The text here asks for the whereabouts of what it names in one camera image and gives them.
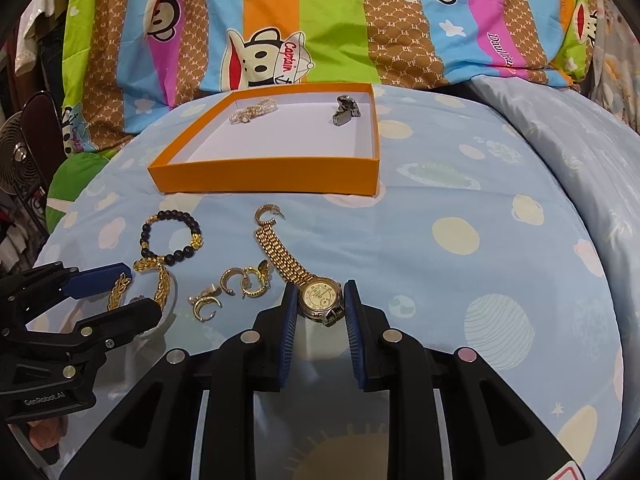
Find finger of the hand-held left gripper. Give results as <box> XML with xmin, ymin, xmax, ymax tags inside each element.
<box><xmin>30</xmin><ymin>296</ymin><xmax>164</xmax><ymax>351</ymax></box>
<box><xmin>0</xmin><ymin>261</ymin><xmax>134</xmax><ymax>332</ymax></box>

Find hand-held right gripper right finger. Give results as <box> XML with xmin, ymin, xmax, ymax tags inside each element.
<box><xmin>342</xmin><ymin>279</ymin><xmax>577</xmax><ymax>480</ymax></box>

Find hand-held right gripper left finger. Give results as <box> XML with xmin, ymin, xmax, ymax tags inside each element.
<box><xmin>60</xmin><ymin>282</ymin><xmax>301</xmax><ymax>480</ymax></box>

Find gold wrist watch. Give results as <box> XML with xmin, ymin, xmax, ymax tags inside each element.
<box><xmin>255</xmin><ymin>225</ymin><xmax>347</xmax><ymax>329</ymax></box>

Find gold chain bracelet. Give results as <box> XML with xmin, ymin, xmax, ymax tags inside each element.
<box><xmin>106</xmin><ymin>255</ymin><xmax>174</xmax><ymax>314</ymax></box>

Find orange cardboard box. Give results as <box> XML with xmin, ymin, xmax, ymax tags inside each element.
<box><xmin>147</xmin><ymin>82</ymin><xmax>382</xmax><ymax>197</ymax></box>

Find person's left hand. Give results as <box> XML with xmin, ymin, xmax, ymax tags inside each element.
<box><xmin>29</xmin><ymin>416</ymin><xmax>69</xmax><ymax>454</ymax></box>

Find gold hoop earring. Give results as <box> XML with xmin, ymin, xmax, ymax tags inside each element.
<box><xmin>241</xmin><ymin>260</ymin><xmax>273</xmax><ymax>301</ymax></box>
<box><xmin>254</xmin><ymin>203</ymin><xmax>287</xmax><ymax>229</ymax></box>
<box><xmin>220</xmin><ymin>267</ymin><xmax>247</xmax><ymax>298</ymax></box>

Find gold crescent earring with pearl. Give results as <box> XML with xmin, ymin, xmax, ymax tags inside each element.
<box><xmin>187</xmin><ymin>285</ymin><xmax>221</xmax><ymax>323</ymax></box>

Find light blue planet print sheet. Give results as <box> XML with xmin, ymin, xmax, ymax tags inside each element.
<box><xmin>30</xmin><ymin>82</ymin><xmax>628</xmax><ymax>480</ymax></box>

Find electric fan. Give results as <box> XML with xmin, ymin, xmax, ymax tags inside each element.
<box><xmin>0</xmin><ymin>110</ymin><xmax>49</xmax><ymax>197</ymax></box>

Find dark chair back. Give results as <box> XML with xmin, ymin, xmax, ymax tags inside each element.
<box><xmin>20</xmin><ymin>91</ymin><xmax>65</xmax><ymax>163</ymax></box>

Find hanging clothes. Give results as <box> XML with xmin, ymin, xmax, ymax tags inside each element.
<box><xmin>0</xmin><ymin>0</ymin><xmax>81</xmax><ymax>111</ymax></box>

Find grey blue quilt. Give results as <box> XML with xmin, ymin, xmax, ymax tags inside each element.
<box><xmin>470</xmin><ymin>74</ymin><xmax>640</xmax><ymax>461</ymax></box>

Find striped cartoon monkey blanket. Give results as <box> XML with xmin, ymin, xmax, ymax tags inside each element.
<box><xmin>46</xmin><ymin>0</ymin><xmax>601</xmax><ymax>233</ymax></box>

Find pale floral cloth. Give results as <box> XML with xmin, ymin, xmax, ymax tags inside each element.
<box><xmin>594</xmin><ymin>0</ymin><xmax>640</xmax><ymax>133</ymax></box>

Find black bead bracelet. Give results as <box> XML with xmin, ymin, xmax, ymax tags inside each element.
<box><xmin>139</xmin><ymin>209</ymin><xmax>205</xmax><ymax>262</ymax></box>

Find pearl bead bracelet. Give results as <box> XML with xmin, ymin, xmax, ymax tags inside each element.
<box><xmin>228</xmin><ymin>98</ymin><xmax>280</xmax><ymax>124</ymax></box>

